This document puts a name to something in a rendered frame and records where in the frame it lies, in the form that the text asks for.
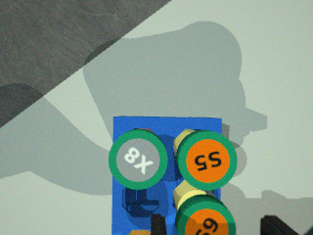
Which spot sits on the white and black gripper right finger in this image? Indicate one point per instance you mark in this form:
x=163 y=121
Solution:
x=272 y=225

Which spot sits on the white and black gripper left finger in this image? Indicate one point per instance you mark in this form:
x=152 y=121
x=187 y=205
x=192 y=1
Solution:
x=158 y=226

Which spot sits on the blue tube rack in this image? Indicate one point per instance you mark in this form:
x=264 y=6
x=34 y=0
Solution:
x=131 y=209

